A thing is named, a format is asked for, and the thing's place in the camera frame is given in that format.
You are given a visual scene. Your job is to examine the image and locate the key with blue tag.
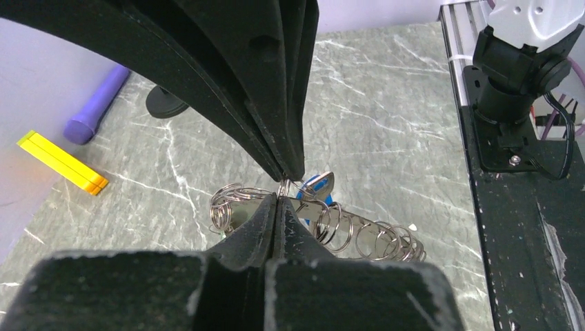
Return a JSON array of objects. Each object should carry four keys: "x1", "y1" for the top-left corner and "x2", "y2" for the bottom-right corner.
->
[{"x1": 295, "y1": 171, "x2": 335, "y2": 219}]

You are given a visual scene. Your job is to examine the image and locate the yellow toy block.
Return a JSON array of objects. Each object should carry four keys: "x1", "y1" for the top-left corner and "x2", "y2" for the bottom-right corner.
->
[{"x1": 17, "y1": 130, "x2": 109, "y2": 196}]

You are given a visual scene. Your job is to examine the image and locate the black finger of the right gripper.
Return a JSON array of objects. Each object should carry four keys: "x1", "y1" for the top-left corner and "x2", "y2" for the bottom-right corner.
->
[
  {"x1": 1, "y1": 1, "x2": 284, "y2": 181},
  {"x1": 178, "y1": 1, "x2": 319, "y2": 180}
]

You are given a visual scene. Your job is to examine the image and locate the black right microphone stand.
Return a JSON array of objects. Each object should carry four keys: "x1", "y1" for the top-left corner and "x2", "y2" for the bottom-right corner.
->
[{"x1": 146, "y1": 86, "x2": 189, "y2": 119}]

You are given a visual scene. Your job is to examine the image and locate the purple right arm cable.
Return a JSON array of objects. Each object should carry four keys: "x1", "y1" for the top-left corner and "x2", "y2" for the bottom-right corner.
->
[{"x1": 484, "y1": 0, "x2": 585, "y2": 140}]

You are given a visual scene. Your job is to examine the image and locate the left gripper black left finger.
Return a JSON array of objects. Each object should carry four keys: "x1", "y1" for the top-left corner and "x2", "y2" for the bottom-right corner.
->
[{"x1": 1, "y1": 194, "x2": 278, "y2": 330}]

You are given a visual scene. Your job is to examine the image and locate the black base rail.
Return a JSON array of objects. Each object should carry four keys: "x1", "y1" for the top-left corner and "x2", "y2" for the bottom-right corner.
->
[{"x1": 457, "y1": 66, "x2": 585, "y2": 331}]

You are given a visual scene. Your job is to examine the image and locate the purple cylinder toy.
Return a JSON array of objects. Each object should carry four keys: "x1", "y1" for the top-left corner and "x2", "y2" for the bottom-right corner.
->
[{"x1": 63, "y1": 64, "x2": 130, "y2": 145}]

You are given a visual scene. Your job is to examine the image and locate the metal disc with keyrings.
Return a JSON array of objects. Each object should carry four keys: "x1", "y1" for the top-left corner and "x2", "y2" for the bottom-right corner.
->
[{"x1": 210, "y1": 181, "x2": 427, "y2": 262}]

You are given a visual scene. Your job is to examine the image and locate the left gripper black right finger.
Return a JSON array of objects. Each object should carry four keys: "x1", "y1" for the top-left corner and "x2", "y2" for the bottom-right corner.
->
[{"x1": 267, "y1": 197, "x2": 464, "y2": 330}]

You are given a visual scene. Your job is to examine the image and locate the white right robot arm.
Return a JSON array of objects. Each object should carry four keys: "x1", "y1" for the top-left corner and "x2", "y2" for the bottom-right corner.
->
[{"x1": 1, "y1": 1, "x2": 584, "y2": 181}]

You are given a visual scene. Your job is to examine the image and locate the aluminium table frame rail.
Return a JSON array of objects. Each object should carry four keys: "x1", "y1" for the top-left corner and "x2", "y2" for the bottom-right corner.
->
[{"x1": 439, "y1": 1, "x2": 483, "y2": 106}]

